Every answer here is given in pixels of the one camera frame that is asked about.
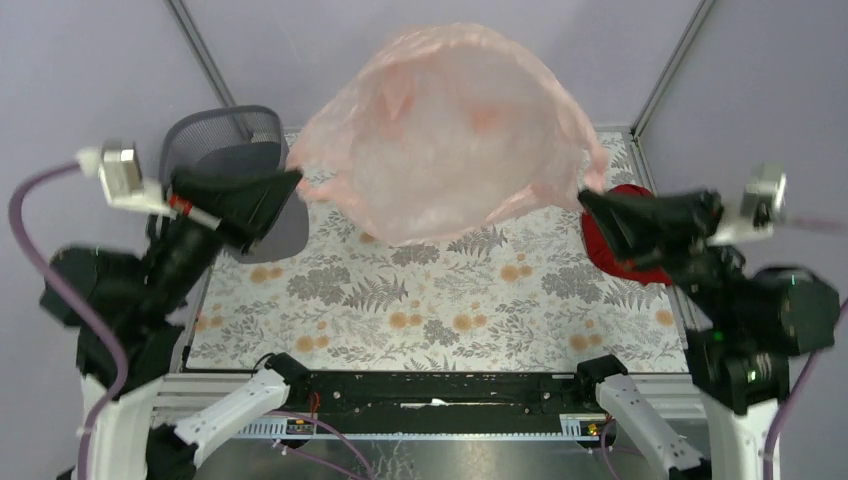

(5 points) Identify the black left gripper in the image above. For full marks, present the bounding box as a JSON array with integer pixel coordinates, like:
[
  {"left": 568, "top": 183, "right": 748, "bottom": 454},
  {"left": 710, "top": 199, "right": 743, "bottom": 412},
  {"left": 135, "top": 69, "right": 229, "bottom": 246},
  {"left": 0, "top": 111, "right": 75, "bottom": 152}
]
[{"left": 152, "top": 156, "right": 318, "bottom": 306}]

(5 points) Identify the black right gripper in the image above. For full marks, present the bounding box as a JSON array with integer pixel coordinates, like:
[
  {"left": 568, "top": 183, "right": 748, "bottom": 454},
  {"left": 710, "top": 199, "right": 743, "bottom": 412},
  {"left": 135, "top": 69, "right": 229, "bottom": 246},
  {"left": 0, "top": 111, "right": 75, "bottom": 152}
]
[{"left": 570, "top": 174, "right": 736, "bottom": 315}]

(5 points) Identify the grey mesh trash bin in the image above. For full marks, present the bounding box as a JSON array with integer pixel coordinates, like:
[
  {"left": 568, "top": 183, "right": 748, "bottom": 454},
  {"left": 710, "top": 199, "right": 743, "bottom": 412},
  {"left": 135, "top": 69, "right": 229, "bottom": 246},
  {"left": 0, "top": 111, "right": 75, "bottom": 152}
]
[{"left": 157, "top": 105, "right": 309, "bottom": 265}]

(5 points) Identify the pink plastic trash bag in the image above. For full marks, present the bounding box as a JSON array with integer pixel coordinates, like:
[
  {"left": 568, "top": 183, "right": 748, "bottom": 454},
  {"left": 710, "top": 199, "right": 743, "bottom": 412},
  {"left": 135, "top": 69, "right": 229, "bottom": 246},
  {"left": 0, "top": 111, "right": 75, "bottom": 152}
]
[{"left": 286, "top": 24, "right": 608, "bottom": 246}]

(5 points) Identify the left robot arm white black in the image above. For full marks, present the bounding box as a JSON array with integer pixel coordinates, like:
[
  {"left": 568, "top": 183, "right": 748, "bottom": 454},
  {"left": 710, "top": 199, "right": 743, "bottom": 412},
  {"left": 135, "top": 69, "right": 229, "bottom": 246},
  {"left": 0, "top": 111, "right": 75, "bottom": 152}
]
[{"left": 51, "top": 168, "right": 312, "bottom": 479}]

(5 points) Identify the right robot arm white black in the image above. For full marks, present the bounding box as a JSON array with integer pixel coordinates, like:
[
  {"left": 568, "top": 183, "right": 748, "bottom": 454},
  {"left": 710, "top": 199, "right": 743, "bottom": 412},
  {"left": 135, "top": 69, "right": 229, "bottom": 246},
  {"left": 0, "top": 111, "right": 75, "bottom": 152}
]
[{"left": 573, "top": 186, "right": 846, "bottom": 479}]

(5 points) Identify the red cloth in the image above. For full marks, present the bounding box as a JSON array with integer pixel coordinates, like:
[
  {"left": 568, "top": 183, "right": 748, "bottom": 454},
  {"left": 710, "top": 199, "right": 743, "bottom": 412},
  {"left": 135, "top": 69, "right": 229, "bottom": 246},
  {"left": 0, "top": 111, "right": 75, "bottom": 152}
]
[{"left": 581, "top": 184, "right": 674, "bottom": 287}]

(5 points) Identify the floral patterned table mat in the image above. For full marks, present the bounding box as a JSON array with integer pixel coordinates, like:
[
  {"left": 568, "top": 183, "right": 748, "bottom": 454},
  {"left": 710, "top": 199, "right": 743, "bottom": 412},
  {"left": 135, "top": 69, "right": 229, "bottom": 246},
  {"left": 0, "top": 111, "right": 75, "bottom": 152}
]
[{"left": 185, "top": 129, "right": 690, "bottom": 375}]

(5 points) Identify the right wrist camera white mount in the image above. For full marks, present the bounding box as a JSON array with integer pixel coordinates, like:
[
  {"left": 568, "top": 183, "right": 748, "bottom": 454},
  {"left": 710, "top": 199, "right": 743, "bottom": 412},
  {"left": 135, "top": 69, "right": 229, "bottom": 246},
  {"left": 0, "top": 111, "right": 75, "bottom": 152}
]
[{"left": 707, "top": 164, "right": 786, "bottom": 246}]

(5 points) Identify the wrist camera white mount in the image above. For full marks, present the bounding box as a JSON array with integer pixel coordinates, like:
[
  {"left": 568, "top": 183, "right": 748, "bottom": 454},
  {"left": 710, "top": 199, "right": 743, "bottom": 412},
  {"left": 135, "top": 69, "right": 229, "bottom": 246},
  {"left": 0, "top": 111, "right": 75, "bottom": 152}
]
[
  {"left": 74, "top": 139, "right": 176, "bottom": 218},
  {"left": 707, "top": 164, "right": 786, "bottom": 246}
]

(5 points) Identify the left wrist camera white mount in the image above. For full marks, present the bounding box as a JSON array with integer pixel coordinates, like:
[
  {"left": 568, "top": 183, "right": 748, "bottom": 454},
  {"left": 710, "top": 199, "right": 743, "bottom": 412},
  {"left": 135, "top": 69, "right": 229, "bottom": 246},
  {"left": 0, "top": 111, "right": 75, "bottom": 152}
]
[{"left": 74, "top": 139, "right": 176, "bottom": 218}]

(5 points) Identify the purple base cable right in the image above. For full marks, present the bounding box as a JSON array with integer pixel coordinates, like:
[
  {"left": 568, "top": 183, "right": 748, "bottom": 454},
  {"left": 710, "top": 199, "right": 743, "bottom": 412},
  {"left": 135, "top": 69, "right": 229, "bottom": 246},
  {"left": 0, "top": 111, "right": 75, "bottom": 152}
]
[{"left": 585, "top": 413, "right": 651, "bottom": 480}]

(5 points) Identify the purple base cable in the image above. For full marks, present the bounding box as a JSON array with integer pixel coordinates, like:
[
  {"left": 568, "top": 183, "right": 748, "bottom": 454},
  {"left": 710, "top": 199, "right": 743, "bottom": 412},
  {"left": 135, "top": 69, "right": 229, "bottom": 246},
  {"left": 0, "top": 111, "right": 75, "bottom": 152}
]
[
  {"left": 585, "top": 413, "right": 651, "bottom": 480},
  {"left": 270, "top": 407, "right": 382, "bottom": 480}
]

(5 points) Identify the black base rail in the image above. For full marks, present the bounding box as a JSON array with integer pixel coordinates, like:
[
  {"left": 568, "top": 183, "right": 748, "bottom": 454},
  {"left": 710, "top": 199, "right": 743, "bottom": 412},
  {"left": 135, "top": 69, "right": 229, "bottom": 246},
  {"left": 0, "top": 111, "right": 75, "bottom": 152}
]
[{"left": 282, "top": 370, "right": 607, "bottom": 435}]

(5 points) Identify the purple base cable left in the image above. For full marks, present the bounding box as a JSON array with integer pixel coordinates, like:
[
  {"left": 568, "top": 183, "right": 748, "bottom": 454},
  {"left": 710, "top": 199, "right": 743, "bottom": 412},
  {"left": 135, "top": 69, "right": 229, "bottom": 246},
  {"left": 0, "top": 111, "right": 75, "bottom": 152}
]
[{"left": 270, "top": 407, "right": 382, "bottom": 480}]

